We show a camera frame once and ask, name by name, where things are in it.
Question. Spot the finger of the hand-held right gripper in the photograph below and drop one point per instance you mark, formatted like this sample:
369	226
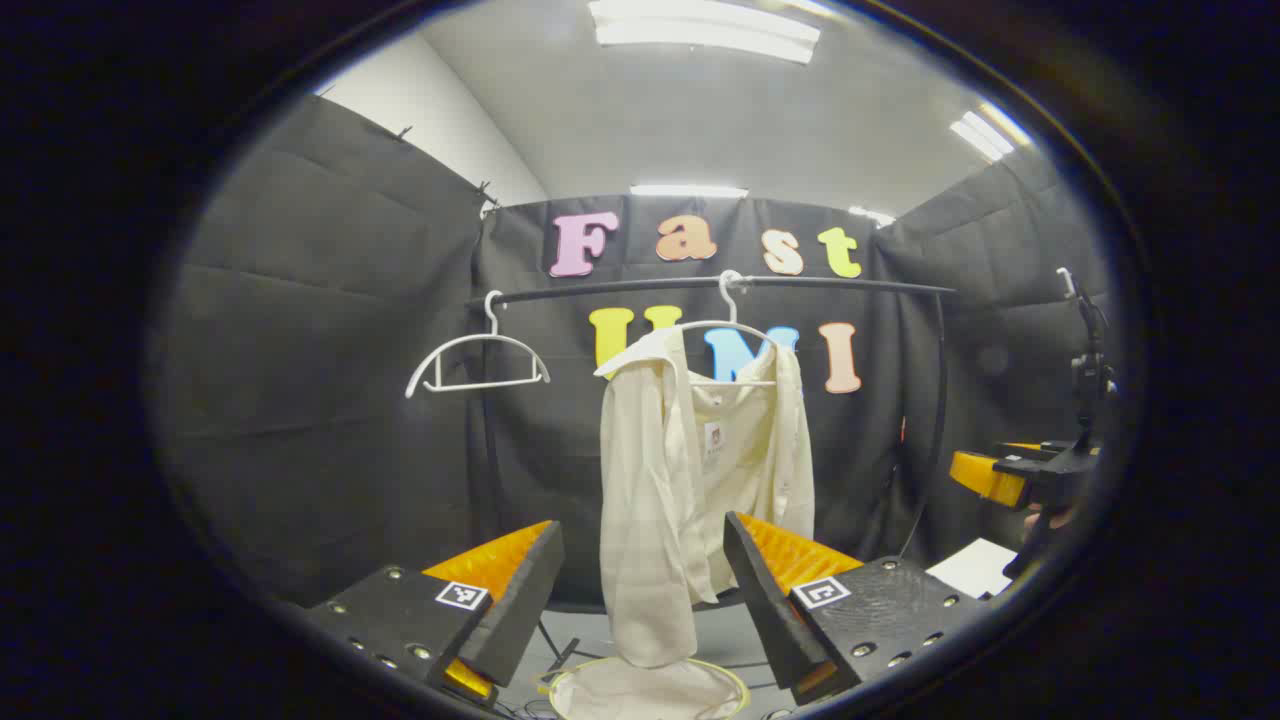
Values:
985	478

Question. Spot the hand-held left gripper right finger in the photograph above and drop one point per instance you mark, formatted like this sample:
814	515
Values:
765	610

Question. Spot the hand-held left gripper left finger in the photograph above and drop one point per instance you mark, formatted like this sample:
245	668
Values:
520	610

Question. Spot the yellow-rimmed mesh laundry hamper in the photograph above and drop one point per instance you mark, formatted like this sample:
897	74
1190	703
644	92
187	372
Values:
650	695

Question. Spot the cream shirt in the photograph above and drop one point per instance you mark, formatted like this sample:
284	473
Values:
650	480

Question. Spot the white clothes hanger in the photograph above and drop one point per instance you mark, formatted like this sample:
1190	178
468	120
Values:
740	383
480	385

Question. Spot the black clothes rack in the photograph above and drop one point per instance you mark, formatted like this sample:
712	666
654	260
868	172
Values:
820	284

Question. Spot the white box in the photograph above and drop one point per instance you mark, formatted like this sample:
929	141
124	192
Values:
970	570

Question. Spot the black backdrop cloth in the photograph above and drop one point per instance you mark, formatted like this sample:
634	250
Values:
330	400

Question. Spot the large ceiling light panel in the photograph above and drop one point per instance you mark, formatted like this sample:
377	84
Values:
700	30

